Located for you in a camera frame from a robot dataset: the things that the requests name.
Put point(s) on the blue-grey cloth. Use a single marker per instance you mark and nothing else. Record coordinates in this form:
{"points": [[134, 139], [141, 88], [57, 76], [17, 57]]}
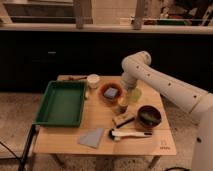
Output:
{"points": [[92, 138]]}

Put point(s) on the white cup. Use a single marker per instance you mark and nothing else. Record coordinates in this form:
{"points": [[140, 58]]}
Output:
{"points": [[93, 81]]}

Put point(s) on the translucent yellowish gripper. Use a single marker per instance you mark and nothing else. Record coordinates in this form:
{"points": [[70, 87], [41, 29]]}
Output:
{"points": [[127, 96]]}

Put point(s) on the dark brown bowl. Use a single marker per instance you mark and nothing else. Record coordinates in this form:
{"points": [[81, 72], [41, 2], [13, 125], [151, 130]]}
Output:
{"points": [[151, 110]]}

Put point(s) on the brown spoon utensil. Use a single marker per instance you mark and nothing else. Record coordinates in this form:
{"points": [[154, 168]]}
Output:
{"points": [[76, 79]]}

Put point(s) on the green plastic tray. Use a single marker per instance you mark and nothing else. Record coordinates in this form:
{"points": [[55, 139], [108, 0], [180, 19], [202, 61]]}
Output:
{"points": [[62, 104]]}

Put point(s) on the wooden table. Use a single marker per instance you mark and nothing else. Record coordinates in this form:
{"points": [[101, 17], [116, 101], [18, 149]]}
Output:
{"points": [[98, 113]]}

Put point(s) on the white black dish brush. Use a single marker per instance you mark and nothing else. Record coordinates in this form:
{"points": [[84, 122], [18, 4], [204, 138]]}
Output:
{"points": [[117, 135]]}

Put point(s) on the wooden block with black edge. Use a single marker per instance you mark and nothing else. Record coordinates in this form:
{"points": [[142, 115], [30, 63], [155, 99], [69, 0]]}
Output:
{"points": [[123, 119]]}

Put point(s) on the green translucent cup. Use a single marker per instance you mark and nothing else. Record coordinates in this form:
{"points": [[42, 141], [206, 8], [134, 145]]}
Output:
{"points": [[136, 94]]}

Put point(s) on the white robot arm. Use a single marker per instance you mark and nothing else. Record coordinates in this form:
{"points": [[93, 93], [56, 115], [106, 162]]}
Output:
{"points": [[191, 99]]}

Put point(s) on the green vegetable in bowl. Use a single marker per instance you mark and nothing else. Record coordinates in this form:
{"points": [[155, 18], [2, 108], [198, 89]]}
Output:
{"points": [[149, 119]]}

